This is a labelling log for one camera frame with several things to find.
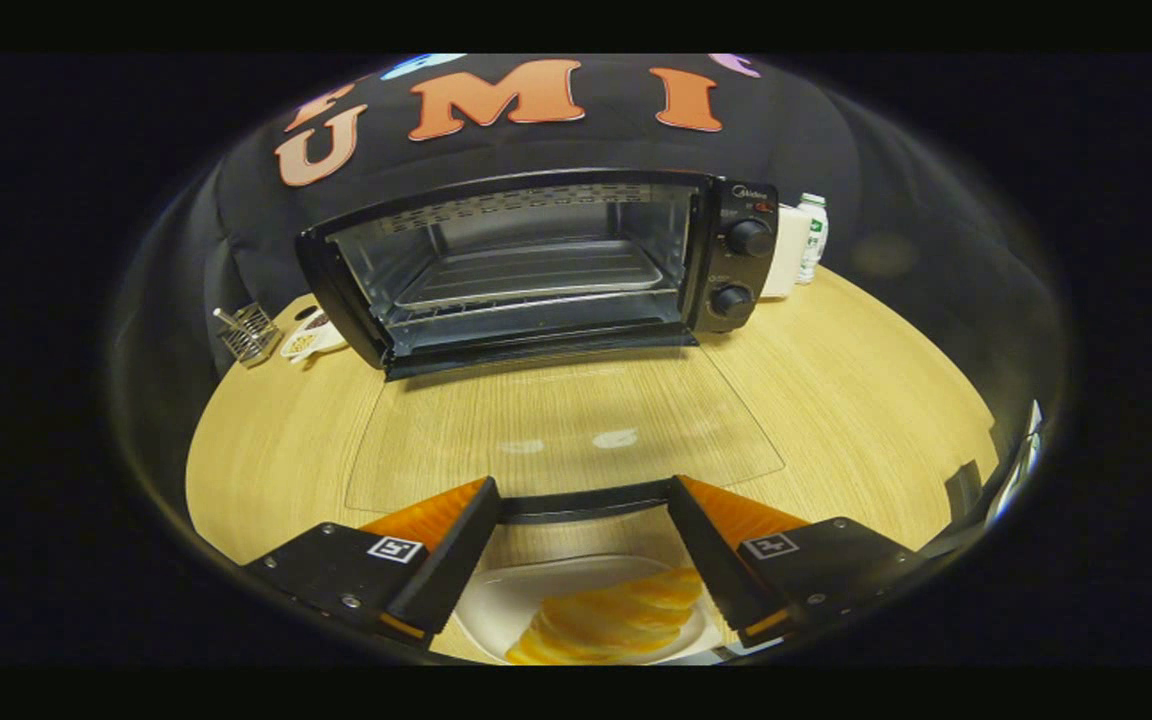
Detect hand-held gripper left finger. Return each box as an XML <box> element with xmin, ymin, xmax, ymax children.
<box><xmin>241</xmin><ymin>476</ymin><xmax>502</xmax><ymax>651</ymax></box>

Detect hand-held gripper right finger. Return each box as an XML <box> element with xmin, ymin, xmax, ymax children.
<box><xmin>666</xmin><ymin>475</ymin><xmax>927</xmax><ymax>649</ymax></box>

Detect golden croissant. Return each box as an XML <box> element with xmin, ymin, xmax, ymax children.
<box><xmin>506</xmin><ymin>567</ymin><xmax>705</xmax><ymax>666</ymax></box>

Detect black toaster oven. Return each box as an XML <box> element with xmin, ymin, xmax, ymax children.
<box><xmin>296</xmin><ymin>168</ymin><xmax>785</xmax><ymax>526</ymax></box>

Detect white plate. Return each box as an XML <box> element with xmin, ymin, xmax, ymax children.
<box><xmin>453</xmin><ymin>553</ymin><xmax>727</xmax><ymax>666</ymax></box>

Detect small white snack dish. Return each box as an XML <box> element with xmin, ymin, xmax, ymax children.
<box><xmin>281</xmin><ymin>308</ymin><xmax>349</xmax><ymax>363</ymax></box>

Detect white box appliance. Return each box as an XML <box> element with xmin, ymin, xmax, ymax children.
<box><xmin>761</xmin><ymin>203</ymin><xmax>812</xmax><ymax>299</ymax></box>

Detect plastic bottle green label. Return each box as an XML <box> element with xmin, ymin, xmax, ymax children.
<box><xmin>796</xmin><ymin>193</ymin><xmax>829</xmax><ymax>286</ymax></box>

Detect metal wire basket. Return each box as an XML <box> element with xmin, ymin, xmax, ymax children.
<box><xmin>213</xmin><ymin>302</ymin><xmax>282</xmax><ymax>368</ymax></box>

